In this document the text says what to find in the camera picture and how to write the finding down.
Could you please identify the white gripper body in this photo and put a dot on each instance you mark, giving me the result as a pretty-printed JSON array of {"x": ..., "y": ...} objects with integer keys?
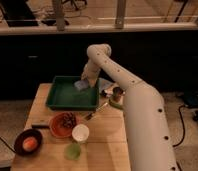
[{"x": 90, "y": 73}]

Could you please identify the blue-grey sponge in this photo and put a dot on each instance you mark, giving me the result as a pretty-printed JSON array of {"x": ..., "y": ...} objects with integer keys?
[{"x": 81, "y": 85}]

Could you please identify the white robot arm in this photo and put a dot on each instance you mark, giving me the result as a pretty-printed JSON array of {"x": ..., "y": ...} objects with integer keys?
[{"x": 148, "y": 137}]

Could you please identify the green plastic tray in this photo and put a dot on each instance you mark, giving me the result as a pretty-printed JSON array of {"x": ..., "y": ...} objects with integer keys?
[{"x": 63, "y": 95}]

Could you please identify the green cucumber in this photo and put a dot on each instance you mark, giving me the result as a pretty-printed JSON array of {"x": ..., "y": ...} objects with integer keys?
[{"x": 115, "y": 105}]

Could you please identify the brown pine cone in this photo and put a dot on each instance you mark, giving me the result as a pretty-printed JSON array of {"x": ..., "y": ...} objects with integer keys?
[{"x": 69, "y": 120}]

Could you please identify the orange terracotta bowl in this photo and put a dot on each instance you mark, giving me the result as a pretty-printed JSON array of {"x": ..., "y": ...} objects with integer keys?
[{"x": 56, "y": 128}]

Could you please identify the white paper cup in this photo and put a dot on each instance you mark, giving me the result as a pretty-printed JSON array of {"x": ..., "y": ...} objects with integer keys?
[{"x": 80, "y": 133}]

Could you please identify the black flat bar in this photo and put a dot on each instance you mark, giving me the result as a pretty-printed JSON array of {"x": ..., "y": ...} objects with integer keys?
[{"x": 40, "y": 126}]

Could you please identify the orange fruit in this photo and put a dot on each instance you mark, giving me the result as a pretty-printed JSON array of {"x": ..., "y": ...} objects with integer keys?
[{"x": 29, "y": 144}]

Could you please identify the dark brown bowl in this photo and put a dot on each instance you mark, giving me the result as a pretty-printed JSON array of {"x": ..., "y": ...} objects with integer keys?
[{"x": 18, "y": 145}]

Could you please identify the metal spoon with dark handle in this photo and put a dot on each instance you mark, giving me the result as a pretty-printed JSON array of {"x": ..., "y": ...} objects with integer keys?
[{"x": 90, "y": 115}]

